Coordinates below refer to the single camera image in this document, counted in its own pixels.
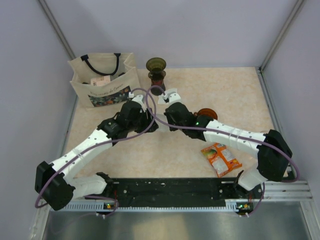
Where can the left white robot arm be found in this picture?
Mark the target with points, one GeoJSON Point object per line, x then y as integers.
{"type": "Point", "coordinates": [55, 182]}

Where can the beige canvas tote bag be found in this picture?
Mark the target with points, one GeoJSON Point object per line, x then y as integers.
{"type": "Point", "coordinates": [121, 67]}

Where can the orange snack packet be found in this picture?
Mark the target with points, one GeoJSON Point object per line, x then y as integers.
{"type": "Point", "coordinates": [221, 159]}

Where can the box inside tote bag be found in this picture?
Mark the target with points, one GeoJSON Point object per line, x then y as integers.
{"type": "Point", "coordinates": [100, 81]}

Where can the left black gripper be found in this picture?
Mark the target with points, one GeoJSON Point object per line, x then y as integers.
{"type": "Point", "coordinates": [143, 114]}

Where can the olive green coffee dripper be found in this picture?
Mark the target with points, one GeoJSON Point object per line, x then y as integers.
{"type": "Point", "coordinates": [156, 67]}

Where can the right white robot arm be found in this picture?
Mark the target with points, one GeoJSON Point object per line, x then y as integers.
{"type": "Point", "coordinates": [269, 149]}

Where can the red glass coffee server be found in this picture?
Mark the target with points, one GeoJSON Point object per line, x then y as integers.
{"type": "Point", "coordinates": [159, 86]}

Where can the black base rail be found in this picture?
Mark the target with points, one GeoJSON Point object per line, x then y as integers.
{"type": "Point", "coordinates": [177, 192]}

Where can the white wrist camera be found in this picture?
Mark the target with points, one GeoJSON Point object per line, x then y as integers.
{"type": "Point", "coordinates": [171, 98]}
{"type": "Point", "coordinates": [140, 98]}

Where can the brown coffee dripper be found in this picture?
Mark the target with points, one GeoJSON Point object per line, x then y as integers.
{"type": "Point", "coordinates": [208, 112]}

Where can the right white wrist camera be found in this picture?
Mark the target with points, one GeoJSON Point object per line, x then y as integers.
{"type": "Point", "coordinates": [171, 98]}

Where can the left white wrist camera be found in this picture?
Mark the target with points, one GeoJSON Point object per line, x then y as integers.
{"type": "Point", "coordinates": [140, 98]}

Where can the white paper coffee filters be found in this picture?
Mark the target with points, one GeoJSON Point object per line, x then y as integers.
{"type": "Point", "coordinates": [160, 97]}

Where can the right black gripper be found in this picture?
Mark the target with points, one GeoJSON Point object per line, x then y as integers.
{"type": "Point", "coordinates": [168, 116]}

